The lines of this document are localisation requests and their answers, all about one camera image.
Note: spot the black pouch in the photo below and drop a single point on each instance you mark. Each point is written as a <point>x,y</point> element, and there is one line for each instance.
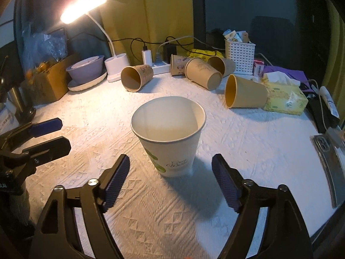
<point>316,113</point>

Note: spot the white charger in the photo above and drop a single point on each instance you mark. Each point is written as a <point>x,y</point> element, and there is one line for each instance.
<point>147,56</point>

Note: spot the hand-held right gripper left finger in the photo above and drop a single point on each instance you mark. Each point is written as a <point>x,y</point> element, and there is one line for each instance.
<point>116,183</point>

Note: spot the brown paper cup purple print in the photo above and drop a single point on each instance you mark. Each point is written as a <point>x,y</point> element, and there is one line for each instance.
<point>178,66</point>

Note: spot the cardboard box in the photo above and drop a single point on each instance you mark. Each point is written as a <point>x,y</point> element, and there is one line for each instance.
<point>51,83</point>

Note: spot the white paper cup green print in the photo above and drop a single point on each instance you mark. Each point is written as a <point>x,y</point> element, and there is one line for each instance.
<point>172,151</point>

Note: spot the blue plastic bag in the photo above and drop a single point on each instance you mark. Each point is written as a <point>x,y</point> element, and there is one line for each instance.
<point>45,45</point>

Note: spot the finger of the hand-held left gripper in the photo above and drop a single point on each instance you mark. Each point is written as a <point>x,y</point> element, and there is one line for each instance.
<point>45,126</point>
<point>50,147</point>

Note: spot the white power strip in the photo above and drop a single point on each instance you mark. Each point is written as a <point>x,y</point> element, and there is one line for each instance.
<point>161,68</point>

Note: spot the yellow tissue box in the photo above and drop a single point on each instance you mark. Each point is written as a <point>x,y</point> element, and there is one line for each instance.
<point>285,99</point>

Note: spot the white plastic basket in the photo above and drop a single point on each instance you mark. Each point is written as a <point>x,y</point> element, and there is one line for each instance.
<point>240,58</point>

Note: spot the printed sachet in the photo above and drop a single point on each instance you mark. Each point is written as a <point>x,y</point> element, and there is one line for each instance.
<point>244,37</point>
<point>230,35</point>

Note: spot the white desk lamp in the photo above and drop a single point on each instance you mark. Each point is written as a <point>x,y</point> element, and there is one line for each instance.
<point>116,66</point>

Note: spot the brown paper cup leaf print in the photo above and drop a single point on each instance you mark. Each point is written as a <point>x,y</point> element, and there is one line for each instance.
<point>199,71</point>

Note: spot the yellow curtain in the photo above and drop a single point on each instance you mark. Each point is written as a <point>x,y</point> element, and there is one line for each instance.
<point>148,10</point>

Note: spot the phone in clear case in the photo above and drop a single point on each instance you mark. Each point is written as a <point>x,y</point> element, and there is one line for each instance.
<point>328,164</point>

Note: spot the yellow packet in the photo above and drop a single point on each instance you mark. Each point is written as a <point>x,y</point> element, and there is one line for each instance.
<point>202,52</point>

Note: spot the purple bowl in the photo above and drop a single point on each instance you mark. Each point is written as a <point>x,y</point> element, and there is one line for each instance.
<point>86,70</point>

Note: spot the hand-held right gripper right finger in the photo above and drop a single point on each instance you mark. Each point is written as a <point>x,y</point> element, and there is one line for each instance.
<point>226,183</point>

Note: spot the white plate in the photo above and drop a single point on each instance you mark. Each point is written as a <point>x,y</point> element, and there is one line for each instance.
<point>80,87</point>

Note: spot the white tube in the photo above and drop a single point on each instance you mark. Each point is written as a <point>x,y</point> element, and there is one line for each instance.
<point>330,102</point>

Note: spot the metal flask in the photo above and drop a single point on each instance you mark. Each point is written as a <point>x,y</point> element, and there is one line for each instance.
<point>16,99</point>

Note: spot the dark chair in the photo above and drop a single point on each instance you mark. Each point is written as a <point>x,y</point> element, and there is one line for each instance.
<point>272,37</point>

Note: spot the black charger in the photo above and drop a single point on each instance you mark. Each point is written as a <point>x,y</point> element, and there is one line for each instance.
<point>169,50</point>

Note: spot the red and white box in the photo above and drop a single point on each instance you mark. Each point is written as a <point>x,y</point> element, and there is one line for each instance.
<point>258,68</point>

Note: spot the purple cloth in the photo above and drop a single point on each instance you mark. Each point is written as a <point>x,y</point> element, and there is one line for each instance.
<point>296,75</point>

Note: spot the white textured tablecloth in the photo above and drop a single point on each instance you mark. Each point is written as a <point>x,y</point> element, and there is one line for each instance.
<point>102,129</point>

